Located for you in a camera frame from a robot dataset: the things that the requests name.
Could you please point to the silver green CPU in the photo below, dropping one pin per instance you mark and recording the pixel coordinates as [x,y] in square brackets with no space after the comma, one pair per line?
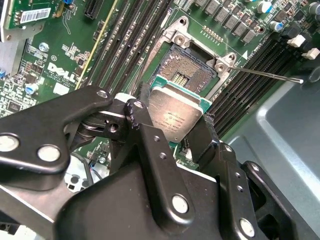
[175,117]

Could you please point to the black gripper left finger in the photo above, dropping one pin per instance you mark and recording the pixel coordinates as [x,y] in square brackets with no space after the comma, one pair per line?
[155,162]

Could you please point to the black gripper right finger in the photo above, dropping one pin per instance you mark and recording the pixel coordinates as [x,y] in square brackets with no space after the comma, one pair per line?
[232,180]

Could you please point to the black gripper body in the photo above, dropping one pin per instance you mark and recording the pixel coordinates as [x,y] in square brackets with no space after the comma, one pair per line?
[120,207]

